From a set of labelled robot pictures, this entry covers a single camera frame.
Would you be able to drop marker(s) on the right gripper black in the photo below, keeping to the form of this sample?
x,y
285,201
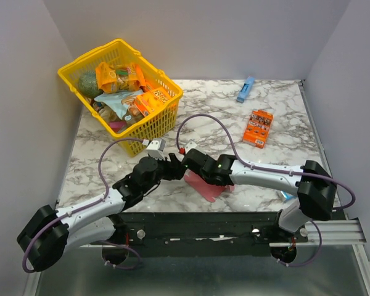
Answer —
x,y
187,157

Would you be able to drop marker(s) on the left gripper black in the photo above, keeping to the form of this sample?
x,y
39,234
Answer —
x,y
174,170

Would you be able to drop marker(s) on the pink paper box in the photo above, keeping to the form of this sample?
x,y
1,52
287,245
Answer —
x,y
209,192

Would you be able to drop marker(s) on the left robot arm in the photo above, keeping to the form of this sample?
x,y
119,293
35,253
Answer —
x,y
45,236

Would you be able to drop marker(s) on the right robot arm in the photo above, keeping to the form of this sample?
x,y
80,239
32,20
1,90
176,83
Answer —
x,y
309,183

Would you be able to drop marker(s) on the orange cracker box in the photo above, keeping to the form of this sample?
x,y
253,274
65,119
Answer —
x,y
152,101

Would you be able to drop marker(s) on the orange product box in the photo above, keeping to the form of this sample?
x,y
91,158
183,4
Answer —
x,y
258,127

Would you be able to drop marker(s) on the blue small box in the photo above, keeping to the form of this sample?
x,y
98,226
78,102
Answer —
x,y
245,90

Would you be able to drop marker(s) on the yellow plastic basket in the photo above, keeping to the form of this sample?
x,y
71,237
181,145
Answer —
x,y
120,52

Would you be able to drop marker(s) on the pink item in basket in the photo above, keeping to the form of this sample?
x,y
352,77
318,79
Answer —
x,y
118,126

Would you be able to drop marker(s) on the light blue snack bag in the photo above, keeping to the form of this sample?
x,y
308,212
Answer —
x,y
122,103

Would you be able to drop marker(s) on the teal card package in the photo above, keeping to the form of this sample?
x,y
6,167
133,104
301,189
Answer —
x,y
285,197

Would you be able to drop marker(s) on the orange snack bag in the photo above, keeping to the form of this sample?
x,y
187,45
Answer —
x,y
116,78

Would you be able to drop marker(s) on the green melon ball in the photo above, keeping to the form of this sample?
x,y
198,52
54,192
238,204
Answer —
x,y
87,84

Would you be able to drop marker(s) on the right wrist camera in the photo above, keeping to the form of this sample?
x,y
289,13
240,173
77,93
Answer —
x,y
190,145

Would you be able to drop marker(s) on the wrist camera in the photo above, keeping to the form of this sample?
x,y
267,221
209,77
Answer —
x,y
190,145
155,148

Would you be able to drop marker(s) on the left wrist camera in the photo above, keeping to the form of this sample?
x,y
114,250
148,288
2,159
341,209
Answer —
x,y
155,148

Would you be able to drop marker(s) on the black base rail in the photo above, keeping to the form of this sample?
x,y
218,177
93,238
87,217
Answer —
x,y
198,234

